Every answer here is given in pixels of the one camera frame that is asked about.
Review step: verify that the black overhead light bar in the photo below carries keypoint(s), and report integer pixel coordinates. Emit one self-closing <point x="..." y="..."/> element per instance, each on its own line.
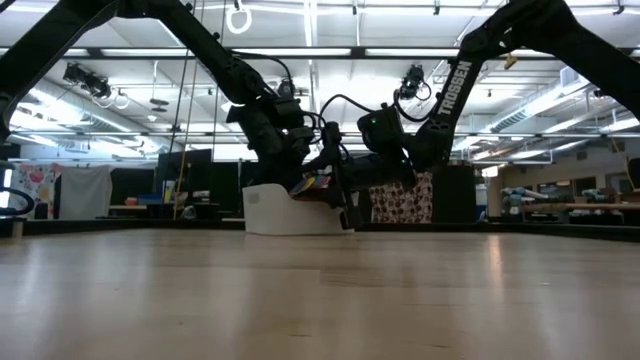
<point x="357" y="52"/>

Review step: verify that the black background monitor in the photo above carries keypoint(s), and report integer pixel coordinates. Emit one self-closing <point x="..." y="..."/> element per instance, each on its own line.
<point x="635" y="175"/>

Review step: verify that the blue storage bin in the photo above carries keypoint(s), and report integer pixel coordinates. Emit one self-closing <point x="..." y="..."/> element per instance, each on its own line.
<point x="150" y="200"/>

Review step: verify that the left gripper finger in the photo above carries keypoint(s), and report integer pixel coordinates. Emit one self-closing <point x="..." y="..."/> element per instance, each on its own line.
<point x="290" y="175"/>

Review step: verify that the black partition panel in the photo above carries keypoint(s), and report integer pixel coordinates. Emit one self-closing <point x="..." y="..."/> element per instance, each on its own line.
<point x="197" y="170"/>
<point x="457" y="195"/>

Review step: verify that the silver air duct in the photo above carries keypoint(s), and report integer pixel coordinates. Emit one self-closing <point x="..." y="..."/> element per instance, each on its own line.
<point x="75" y="117"/>

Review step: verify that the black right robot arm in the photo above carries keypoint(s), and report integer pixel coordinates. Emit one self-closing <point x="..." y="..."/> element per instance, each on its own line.
<point x="455" y="90"/>

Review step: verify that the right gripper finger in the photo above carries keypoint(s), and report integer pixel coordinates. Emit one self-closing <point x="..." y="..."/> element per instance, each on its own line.
<point x="330" y="162"/>
<point x="345" y="190"/>

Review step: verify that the black track spotlights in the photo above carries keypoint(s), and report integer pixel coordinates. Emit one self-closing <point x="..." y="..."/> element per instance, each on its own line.
<point x="97" y="87"/>

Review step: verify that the grey cloth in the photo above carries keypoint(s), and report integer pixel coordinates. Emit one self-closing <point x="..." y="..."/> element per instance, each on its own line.
<point x="85" y="192"/>

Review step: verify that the wooden background table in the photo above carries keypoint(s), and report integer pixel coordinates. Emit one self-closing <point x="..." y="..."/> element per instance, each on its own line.
<point x="600" y="206"/>

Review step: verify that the white plastic basket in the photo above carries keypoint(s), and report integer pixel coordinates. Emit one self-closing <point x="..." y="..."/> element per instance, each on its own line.
<point x="280" y="215"/>

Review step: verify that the white ceiling vent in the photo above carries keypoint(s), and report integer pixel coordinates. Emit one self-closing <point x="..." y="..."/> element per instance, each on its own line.
<point x="569" y="79"/>

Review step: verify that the yellow hanging tag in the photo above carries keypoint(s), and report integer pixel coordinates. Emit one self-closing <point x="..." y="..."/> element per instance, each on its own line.
<point x="510" y="62"/>

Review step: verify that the floral cloth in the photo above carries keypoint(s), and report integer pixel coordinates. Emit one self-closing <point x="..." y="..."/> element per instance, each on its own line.
<point x="37" y="180"/>

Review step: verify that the blue measuring cup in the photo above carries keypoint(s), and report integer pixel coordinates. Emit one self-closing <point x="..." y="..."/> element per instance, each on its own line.
<point x="298" y="189"/>

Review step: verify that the black metal table frame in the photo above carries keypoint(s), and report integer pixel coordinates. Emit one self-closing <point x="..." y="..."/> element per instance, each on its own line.
<point x="150" y="226"/>

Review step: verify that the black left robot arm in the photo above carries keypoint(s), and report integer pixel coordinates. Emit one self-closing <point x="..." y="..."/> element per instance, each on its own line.
<point x="210" y="50"/>

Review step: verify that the round black ceiling fixture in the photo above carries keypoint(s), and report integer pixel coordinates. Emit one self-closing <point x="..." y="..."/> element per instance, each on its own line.
<point x="286" y="87"/>

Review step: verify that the black overhead camera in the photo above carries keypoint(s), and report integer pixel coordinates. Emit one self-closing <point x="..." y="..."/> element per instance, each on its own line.
<point x="411" y="82"/>

